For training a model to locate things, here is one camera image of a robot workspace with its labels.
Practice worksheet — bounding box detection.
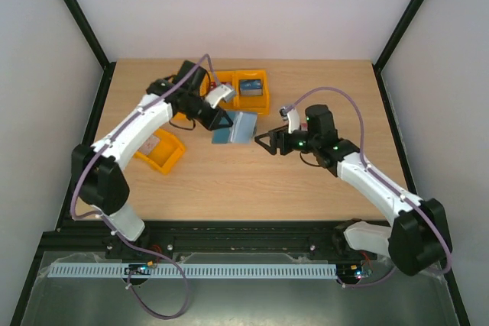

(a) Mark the teal leather card holder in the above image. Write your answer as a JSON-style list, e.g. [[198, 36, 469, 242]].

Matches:
[[212, 111, 258, 144]]

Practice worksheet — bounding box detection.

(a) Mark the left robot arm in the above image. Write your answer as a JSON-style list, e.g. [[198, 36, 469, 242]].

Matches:
[[70, 60, 236, 242]]

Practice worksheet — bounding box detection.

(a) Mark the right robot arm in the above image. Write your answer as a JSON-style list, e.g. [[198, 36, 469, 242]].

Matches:
[[254, 105, 452, 276]]

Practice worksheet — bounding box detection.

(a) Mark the blue card stack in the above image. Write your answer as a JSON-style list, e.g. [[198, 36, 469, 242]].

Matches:
[[238, 79, 264, 96]]

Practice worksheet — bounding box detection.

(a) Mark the pink card in loose bin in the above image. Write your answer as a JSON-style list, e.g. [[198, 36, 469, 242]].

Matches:
[[140, 135, 160, 155]]

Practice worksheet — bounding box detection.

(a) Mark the right yellow bin in row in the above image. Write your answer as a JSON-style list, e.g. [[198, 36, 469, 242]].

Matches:
[[232, 69, 270, 115]]

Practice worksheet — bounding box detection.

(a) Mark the middle yellow bin in row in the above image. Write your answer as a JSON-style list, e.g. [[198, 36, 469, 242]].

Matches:
[[205, 71, 237, 108]]

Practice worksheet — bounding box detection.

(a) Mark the loose yellow bin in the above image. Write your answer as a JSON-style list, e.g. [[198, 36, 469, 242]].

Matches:
[[134, 128, 186, 175]]

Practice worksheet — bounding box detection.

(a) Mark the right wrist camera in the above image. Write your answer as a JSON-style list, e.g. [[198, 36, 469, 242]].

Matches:
[[279, 105, 300, 134]]

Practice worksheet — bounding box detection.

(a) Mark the slotted white cable duct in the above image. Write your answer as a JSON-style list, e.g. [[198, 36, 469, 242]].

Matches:
[[47, 263, 338, 279]]

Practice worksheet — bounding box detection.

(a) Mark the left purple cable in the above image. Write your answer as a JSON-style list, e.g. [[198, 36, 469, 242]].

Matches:
[[70, 53, 189, 318]]

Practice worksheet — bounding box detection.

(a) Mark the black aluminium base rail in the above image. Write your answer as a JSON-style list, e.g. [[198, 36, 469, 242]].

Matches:
[[38, 221, 376, 263]]

